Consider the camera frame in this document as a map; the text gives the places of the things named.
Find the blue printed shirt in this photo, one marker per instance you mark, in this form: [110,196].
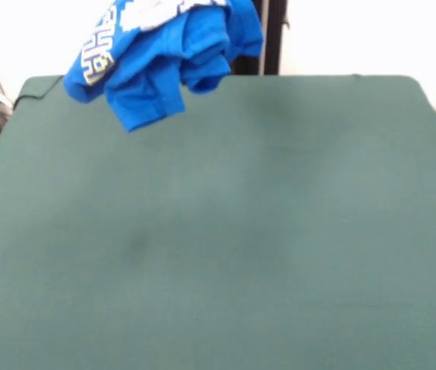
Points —
[148,77]

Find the dark green table cloth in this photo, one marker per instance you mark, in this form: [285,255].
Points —
[202,270]

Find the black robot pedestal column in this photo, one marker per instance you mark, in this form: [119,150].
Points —
[275,38]

